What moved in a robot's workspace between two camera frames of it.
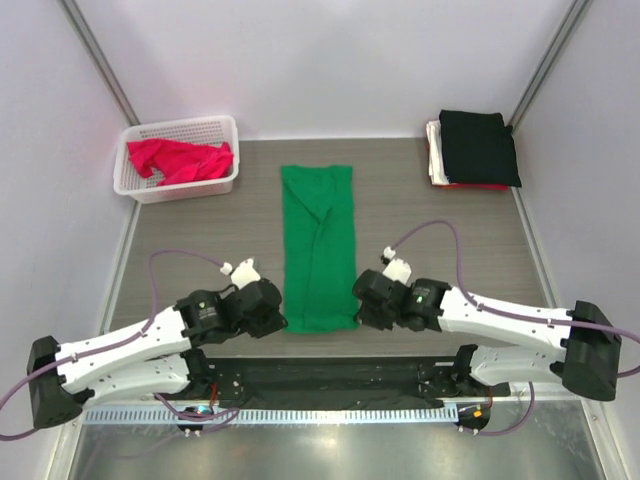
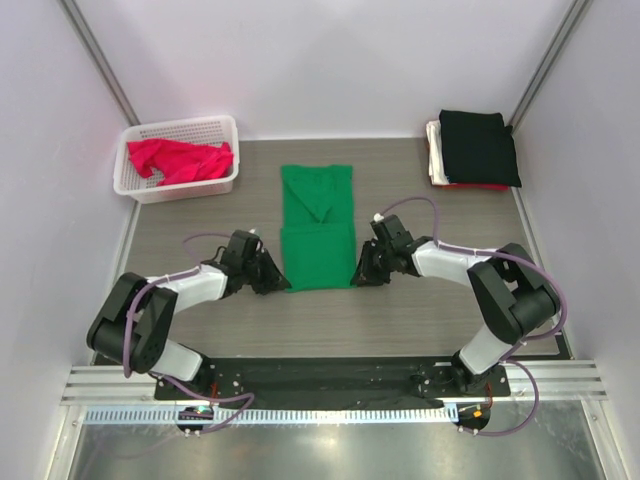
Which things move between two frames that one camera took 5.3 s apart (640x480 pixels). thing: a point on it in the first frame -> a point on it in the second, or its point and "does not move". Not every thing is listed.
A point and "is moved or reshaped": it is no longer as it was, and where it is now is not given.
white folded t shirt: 436,170 does not move
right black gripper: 366,316 -> 365,275
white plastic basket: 177,159 does not move
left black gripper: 275,321 -> 275,281
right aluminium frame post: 547,66 does not move
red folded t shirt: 477,186 does not move
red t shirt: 175,162 does not move
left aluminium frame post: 101,61 does not move
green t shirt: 319,249 is moved or reshaped
